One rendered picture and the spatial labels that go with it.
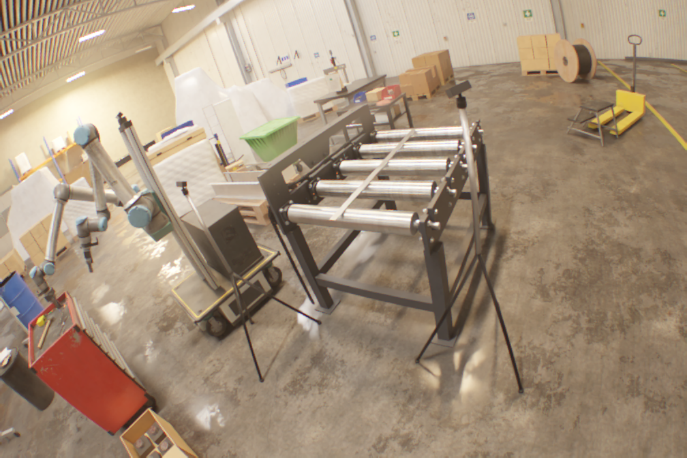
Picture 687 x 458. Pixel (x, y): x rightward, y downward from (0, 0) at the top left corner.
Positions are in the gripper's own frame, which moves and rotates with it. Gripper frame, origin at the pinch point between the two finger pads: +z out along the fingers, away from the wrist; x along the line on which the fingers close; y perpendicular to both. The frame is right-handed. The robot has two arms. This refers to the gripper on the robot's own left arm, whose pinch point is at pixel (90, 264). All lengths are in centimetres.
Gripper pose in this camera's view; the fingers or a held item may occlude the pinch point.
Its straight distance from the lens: 235.2
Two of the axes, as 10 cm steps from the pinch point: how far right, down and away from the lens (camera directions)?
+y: -7.5, 1.2, -6.5
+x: 6.6, 2.8, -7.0
